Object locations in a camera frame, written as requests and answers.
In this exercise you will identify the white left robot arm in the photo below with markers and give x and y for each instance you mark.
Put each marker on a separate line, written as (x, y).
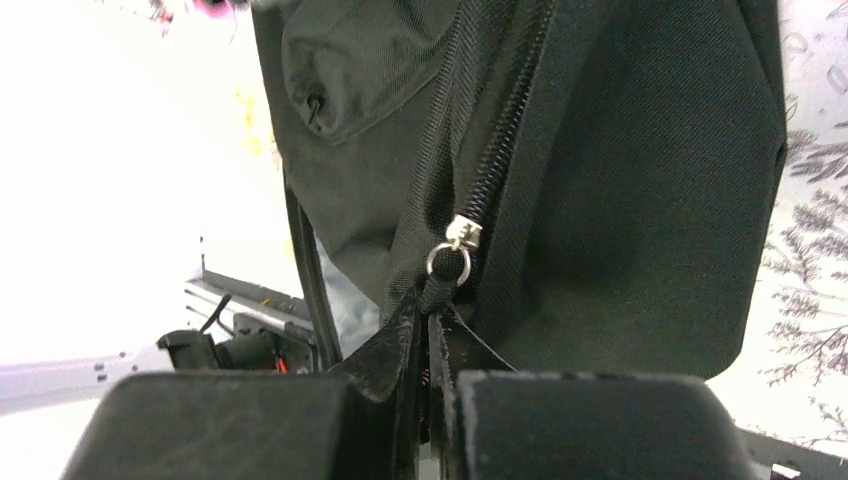
(32, 386)

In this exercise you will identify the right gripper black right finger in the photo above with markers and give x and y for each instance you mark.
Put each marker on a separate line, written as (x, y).
(490, 422)

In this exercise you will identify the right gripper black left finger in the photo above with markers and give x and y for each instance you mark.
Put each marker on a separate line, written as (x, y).
(360, 420)

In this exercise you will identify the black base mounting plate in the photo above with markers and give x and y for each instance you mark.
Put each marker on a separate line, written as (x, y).
(236, 325)

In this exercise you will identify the black student backpack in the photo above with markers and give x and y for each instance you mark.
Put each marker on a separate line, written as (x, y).
(621, 157)

